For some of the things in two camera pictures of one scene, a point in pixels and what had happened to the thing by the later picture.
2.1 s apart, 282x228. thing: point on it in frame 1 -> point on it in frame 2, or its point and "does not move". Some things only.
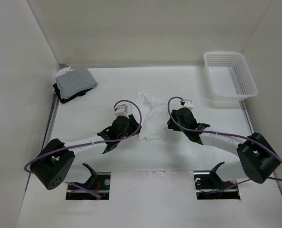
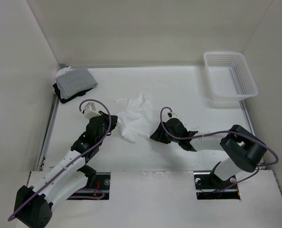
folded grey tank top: [74, 82] does not move
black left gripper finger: [133, 121] -> [114, 121]
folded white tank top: [63, 71] does not move
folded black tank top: [70, 99] does not move
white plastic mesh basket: [230, 77] does not move
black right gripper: [171, 125] -> [159, 136]
